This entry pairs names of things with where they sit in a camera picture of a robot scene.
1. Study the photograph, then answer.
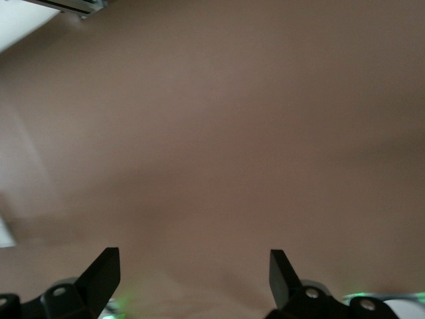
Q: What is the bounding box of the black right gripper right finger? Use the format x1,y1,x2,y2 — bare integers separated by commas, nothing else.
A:
265,249,398,319

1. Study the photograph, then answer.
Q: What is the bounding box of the brown table cover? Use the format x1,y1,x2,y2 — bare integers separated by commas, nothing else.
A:
0,0,425,319

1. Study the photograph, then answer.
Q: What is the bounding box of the aluminium frame rail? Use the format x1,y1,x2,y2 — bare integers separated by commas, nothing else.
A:
31,0,111,21

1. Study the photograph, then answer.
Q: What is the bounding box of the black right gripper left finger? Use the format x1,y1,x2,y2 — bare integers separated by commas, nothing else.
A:
0,247,122,319

